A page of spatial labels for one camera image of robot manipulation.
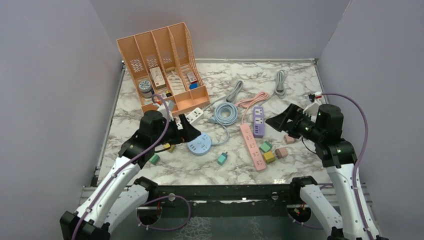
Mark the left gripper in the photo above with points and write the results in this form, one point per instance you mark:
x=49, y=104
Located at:
x=188, y=133

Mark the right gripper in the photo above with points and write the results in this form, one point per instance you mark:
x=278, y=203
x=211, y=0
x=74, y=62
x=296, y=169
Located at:
x=280, y=121

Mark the green usb charger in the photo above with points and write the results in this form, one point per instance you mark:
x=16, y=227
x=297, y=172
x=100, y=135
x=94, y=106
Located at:
x=265, y=147

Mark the yellow usb charger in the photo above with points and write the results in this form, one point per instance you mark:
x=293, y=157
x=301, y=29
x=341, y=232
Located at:
x=269, y=157

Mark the teal usb charger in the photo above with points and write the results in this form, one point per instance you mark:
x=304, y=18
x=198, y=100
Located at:
x=222, y=158

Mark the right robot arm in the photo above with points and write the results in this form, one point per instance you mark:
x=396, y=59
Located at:
x=353, y=221

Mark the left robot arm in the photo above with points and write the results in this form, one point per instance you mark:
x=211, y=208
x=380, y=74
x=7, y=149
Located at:
x=108, y=205

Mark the white power strip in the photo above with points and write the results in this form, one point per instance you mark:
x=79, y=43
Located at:
x=195, y=115

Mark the round blue power strip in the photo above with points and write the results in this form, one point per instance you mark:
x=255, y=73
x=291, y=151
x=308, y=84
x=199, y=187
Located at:
x=200, y=145

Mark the pink usb charger upper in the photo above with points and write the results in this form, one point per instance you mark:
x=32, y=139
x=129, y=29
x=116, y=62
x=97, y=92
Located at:
x=289, y=140

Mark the pink usb charger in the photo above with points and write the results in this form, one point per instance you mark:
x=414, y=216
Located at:
x=289, y=140
x=281, y=152

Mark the yellow charger left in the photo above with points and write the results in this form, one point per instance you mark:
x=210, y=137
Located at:
x=169, y=147

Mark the purple power strip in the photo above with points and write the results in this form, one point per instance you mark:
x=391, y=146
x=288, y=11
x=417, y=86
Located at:
x=258, y=117

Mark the pink usb charger lower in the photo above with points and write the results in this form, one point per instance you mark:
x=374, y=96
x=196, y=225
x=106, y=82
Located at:
x=281, y=152

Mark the green charger left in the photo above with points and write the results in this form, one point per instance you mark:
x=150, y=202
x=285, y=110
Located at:
x=154, y=159

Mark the pink power strip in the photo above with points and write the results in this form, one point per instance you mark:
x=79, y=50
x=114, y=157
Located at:
x=252, y=147

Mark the round tin in organizer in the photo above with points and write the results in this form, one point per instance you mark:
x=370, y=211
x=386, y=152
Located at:
x=145, y=88

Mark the white red box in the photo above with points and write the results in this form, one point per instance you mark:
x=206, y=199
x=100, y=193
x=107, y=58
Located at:
x=157, y=77

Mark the orange desk file organizer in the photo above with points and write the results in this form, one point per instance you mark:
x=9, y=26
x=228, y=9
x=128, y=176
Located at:
x=171, y=49

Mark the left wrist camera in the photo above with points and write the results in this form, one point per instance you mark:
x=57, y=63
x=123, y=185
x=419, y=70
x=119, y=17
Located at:
x=166, y=109

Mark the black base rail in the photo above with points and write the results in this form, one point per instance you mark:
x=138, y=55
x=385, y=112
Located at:
x=216, y=201

